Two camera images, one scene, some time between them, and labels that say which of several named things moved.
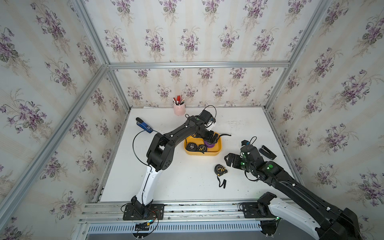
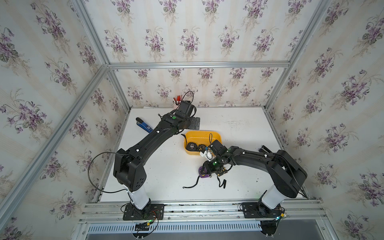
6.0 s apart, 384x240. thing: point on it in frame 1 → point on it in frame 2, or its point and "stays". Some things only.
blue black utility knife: x=140 y=122 stays
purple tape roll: x=208 y=145 → x=200 y=175
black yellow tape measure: x=219 y=170 stays
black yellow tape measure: x=202 y=148 stays
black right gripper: x=235 y=157 → x=207 y=169
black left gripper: x=209 y=138 → x=193 y=126
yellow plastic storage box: x=216 y=150 stays
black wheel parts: x=191 y=146 stays
